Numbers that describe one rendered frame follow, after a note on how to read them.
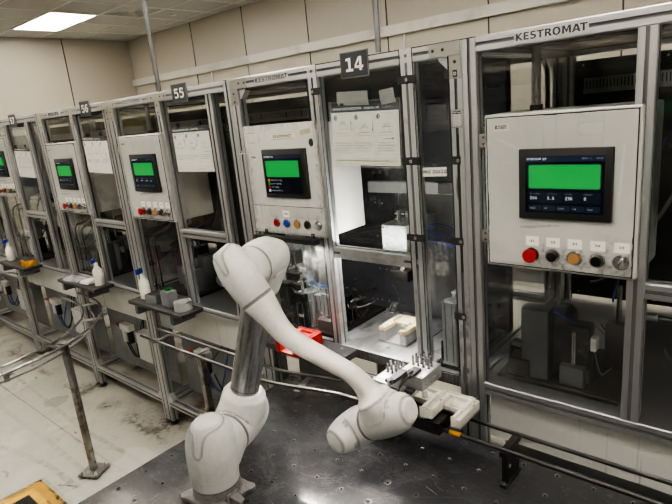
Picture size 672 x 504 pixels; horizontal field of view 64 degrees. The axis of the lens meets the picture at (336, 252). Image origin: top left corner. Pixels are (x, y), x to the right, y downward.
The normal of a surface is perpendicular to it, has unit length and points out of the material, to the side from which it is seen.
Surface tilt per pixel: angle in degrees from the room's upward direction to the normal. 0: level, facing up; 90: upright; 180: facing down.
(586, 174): 90
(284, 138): 90
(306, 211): 90
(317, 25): 90
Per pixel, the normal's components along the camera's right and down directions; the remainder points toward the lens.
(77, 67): 0.76, 0.10
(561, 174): -0.64, 0.25
